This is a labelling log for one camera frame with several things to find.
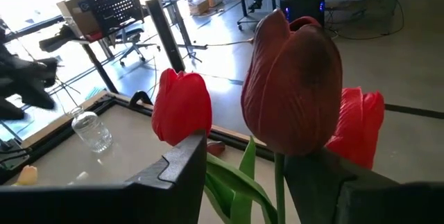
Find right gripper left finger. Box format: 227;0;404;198
0;132;208;224

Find black computer tower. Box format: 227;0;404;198
280;0;325;27

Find clear glass vase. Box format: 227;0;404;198
70;105;114;154

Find dark red tulip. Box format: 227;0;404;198
204;8;344;224

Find office chair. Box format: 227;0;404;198
114;22;160;67

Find brown cardboard box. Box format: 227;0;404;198
57;0;101;40

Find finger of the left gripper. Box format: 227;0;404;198
13;85;56;110
0;97;25;121

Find black perforated crate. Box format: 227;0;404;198
81;0;145;36

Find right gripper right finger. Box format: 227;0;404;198
284;147;444;224

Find black table clamp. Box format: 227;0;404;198
130;90;153;109

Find peach tulip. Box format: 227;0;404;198
15;164;38;187

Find stacked cardboard boxes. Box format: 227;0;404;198
189;0;225;17

